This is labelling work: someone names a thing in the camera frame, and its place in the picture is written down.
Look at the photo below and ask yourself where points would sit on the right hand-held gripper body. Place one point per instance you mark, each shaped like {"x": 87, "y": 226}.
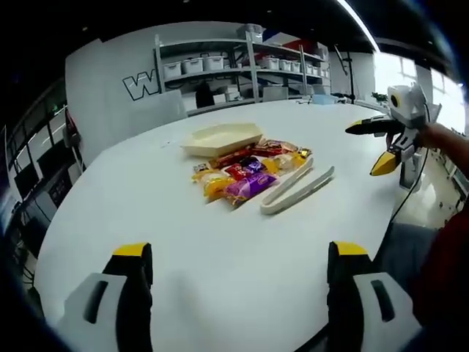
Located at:
{"x": 408, "y": 104}

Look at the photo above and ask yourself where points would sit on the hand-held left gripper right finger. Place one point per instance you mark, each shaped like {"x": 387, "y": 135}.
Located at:
{"x": 366, "y": 293}

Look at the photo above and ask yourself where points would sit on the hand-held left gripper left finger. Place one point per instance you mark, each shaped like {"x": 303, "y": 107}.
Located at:
{"x": 110, "y": 293}

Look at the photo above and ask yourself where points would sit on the cream food tongs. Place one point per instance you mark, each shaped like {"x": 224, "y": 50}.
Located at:
{"x": 293, "y": 183}

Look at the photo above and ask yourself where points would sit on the pile of snack food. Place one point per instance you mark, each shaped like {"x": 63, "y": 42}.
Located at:
{"x": 242, "y": 176}

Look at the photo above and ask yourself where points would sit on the cream paper boat container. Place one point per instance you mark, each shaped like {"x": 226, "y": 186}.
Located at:
{"x": 220, "y": 137}

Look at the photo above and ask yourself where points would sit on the person's right hand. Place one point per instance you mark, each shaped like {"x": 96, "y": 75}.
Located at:
{"x": 432, "y": 135}

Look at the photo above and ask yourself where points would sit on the green plant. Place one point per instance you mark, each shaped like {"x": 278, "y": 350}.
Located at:
{"x": 380, "y": 97}

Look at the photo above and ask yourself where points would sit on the blue tray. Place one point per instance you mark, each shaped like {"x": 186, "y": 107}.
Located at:
{"x": 321, "y": 99}

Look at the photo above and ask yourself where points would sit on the black tripod stand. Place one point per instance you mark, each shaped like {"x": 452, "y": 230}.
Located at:
{"x": 351, "y": 69}

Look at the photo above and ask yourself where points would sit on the person's grey trousers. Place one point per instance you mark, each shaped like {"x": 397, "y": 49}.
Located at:
{"x": 410, "y": 242}

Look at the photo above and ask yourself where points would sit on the person's red shirt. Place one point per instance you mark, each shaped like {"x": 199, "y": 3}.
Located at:
{"x": 447, "y": 267}

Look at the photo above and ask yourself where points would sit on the white ceiling light strip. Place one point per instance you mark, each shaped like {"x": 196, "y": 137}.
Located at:
{"x": 361, "y": 25}

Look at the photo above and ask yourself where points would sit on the white chair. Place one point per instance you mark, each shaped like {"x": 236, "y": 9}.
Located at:
{"x": 170, "y": 104}
{"x": 275, "y": 94}

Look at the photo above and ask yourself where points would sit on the grey metal shelf rack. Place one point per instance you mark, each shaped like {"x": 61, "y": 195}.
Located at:
{"x": 253, "y": 58}

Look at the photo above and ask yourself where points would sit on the red chair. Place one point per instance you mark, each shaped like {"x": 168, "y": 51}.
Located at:
{"x": 73, "y": 126}

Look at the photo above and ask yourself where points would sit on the row of white storage bins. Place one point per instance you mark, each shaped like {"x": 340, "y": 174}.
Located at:
{"x": 205, "y": 64}

